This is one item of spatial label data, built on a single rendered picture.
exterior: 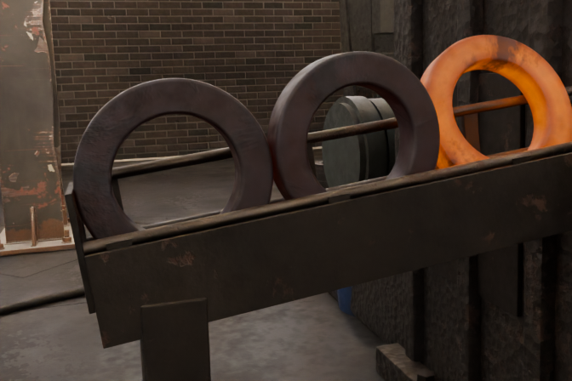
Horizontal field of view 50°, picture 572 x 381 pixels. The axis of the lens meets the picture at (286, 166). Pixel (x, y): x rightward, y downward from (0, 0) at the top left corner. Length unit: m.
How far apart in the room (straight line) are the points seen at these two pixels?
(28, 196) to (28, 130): 0.31
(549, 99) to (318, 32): 6.37
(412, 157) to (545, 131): 0.18
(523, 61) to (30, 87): 2.59
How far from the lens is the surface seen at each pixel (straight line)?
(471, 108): 0.75
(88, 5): 6.70
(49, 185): 3.12
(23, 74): 3.10
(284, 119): 0.58
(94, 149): 0.57
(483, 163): 0.67
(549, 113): 0.76
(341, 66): 0.61
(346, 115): 1.97
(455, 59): 0.72
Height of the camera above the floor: 0.72
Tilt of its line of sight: 7 degrees down
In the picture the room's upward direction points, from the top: 2 degrees counter-clockwise
